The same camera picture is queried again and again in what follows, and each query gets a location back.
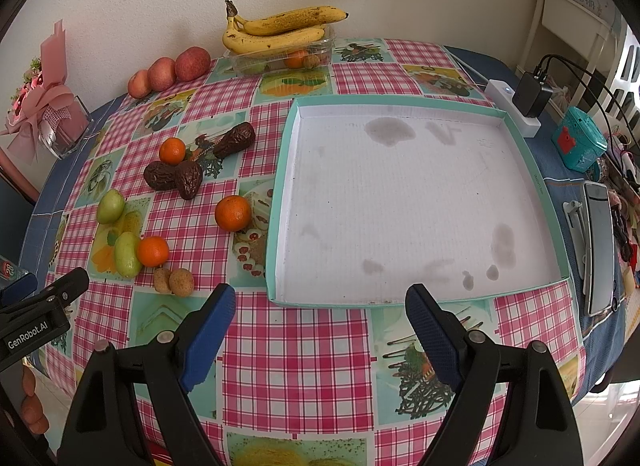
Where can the upper yellow banana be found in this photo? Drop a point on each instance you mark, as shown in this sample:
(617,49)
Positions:
(288,21)

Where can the yellow banana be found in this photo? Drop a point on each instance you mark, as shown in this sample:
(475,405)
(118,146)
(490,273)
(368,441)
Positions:
(240,42)
(288,21)

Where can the teal white cardboard tray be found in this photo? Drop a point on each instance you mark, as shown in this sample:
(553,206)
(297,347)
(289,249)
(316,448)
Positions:
(374,194)

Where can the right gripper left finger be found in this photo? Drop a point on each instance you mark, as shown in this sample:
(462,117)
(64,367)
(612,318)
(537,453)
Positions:
(104,425)

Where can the checkered fruit-print tablecloth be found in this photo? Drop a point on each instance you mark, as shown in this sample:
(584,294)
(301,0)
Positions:
(339,383)

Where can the grey remote control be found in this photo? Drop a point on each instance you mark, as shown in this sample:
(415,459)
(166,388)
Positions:
(599,265)

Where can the tangerine in plastic container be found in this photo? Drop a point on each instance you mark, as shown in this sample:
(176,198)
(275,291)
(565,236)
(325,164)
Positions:
(295,59)

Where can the tangerine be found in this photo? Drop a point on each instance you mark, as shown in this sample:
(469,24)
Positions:
(232,213)
(172,151)
(152,251)
(295,59)

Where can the white shelf unit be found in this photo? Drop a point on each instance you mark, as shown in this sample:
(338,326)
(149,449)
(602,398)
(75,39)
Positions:
(598,42)

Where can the lower yellow banana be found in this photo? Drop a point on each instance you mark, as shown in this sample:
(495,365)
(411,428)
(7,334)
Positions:
(240,42)

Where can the teal patterned box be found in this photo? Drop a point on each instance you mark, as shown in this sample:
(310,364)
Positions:
(578,140)

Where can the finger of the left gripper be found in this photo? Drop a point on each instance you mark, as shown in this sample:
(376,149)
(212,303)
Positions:
(18,290)
(65,290)

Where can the left pale apple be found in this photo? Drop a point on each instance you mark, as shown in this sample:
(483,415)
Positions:
(139,84)

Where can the black power adapter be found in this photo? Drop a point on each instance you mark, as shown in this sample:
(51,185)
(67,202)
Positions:
(531,95)

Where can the grey metal clip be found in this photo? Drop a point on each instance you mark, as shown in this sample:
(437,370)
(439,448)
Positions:
(573,214)

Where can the clear plastic fruit container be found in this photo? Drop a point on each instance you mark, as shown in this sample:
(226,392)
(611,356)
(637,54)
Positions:
(319,53)

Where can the right red apple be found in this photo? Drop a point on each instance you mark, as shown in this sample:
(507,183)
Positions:
(192,64)

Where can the white power strip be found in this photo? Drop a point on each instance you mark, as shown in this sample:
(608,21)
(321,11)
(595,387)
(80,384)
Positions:
(501,94)

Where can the middle red apple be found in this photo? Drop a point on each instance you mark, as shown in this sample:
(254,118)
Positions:
(162,74)

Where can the red apple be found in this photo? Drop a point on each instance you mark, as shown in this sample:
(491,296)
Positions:
(162,74)
(192,64)

